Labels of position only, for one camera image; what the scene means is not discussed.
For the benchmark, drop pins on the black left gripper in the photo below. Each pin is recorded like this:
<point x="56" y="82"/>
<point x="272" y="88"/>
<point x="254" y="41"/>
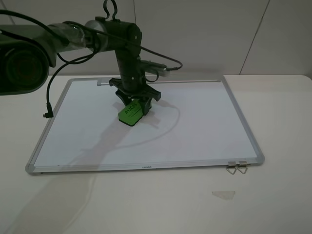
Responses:
<point x="126" y="91"/>

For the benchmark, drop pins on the green whiteboard eraser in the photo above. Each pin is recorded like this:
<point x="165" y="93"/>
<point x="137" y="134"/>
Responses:
<point x="131" y="114"/>

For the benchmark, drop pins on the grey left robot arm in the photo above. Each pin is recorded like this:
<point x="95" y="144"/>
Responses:
<point x="27" y="52"/>

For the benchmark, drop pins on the aluminium framed whiteboard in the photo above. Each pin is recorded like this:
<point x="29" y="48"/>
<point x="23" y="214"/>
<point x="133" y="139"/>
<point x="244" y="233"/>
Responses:
<point x="197" y="123"/>

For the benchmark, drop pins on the left metal hanging clip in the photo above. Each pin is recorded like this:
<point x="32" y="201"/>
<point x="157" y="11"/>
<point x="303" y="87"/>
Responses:
<point x="232" y="167"/>

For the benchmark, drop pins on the metal hanging clip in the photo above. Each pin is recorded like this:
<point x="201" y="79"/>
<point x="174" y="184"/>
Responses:
<point x="242" y="167"/>
<point x="232" y="167"/>

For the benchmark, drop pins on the right metal hanging clip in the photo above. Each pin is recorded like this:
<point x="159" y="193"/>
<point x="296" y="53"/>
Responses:
<point x="242" y="167"/>

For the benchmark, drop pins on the clear tape piece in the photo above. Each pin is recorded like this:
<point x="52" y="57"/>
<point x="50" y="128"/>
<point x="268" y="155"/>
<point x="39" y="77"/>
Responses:
<point x="224" y="195"/>

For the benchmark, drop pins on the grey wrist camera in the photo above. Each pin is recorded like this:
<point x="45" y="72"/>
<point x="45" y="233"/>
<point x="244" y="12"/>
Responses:
<point x="154" y="68"/>

